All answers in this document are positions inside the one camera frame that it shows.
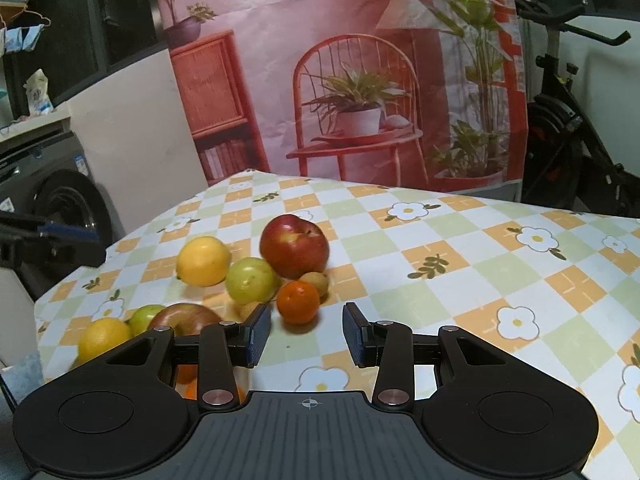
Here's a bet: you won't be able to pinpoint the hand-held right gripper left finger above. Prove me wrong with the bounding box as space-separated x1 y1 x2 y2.
102 303 272 411

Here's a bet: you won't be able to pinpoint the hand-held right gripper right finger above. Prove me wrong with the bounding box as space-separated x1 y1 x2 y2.
342 303 506 411

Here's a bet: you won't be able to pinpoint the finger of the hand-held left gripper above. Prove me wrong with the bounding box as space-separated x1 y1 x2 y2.
0 211 100 246
0 237 107 272

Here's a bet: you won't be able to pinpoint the green round fruit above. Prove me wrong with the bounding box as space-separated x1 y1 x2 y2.
127 304 167 337
226 257 281 306

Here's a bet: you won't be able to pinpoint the red apple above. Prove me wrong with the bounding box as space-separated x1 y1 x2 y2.
147 303 223 337
259 214 331 281

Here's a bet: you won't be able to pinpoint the yellow lemon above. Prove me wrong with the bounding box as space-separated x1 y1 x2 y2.
77 317 133 365
176 236 232 288

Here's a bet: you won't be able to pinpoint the grey washing machine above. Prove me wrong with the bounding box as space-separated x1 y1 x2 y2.
0 115 126 301

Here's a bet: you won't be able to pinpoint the grey blue floor mat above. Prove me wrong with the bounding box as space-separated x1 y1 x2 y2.
0 355 46 406

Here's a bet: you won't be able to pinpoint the white plastic bag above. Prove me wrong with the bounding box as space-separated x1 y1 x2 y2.
23 69 55 116

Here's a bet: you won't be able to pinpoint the hanging white blue cloths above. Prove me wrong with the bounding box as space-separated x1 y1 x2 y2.
0 7 52 55

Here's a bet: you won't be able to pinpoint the dark window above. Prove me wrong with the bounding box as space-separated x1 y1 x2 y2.
25 0 168 106

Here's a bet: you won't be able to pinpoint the printed pink backdrop cloth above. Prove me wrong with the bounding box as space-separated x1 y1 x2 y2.
150 0 531 196

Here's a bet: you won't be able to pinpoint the black exercise bike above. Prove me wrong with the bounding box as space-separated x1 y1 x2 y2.
502 0 640 221

